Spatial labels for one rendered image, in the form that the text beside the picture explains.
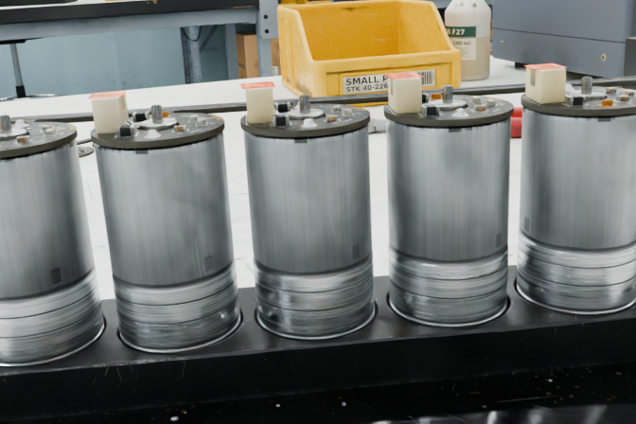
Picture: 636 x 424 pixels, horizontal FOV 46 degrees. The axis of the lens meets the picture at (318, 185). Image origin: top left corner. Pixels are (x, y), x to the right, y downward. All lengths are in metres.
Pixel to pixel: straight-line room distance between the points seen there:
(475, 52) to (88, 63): 4.09
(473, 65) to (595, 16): 0.09
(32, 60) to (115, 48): 0.46
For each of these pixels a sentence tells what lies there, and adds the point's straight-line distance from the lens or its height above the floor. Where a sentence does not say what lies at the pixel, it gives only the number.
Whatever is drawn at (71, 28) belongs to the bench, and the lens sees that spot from 2.50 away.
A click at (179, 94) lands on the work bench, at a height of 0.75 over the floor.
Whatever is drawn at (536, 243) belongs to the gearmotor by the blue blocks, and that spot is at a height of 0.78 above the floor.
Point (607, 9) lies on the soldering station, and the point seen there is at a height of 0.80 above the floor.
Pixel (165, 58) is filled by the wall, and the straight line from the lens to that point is 4.60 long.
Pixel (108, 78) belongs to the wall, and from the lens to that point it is 4.59.
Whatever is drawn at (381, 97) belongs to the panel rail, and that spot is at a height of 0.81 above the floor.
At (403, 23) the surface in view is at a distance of 0.59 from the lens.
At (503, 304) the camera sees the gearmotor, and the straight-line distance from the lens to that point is 0.16.
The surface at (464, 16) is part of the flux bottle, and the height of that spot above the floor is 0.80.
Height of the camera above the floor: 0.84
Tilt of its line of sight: 17 degrees down
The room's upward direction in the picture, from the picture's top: 3 degrees counter-clockwise
